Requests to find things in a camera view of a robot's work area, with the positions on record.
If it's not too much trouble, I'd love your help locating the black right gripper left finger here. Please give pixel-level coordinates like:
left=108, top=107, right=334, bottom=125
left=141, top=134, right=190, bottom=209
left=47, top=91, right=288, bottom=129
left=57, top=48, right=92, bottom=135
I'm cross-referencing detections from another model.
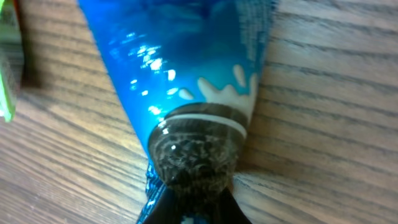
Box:
left=143, top=188, right=187, bottom=224

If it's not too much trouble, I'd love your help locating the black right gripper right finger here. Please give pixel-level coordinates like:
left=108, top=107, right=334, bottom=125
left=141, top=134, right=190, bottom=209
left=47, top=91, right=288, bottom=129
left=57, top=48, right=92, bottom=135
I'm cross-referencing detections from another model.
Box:
left=214, top=188, right=252, bottom=224

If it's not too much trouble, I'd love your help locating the dark blue snack packet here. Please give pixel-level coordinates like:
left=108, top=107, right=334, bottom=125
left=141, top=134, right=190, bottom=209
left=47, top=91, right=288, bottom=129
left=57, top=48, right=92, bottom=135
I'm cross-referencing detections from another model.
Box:
left=79, top=0, right=277, bottom=223

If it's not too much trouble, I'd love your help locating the green Haribo candy bag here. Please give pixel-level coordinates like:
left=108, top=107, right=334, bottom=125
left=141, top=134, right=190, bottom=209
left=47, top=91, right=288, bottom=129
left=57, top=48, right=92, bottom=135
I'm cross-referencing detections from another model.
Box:
left=1, top=0, right=25, bottom=122

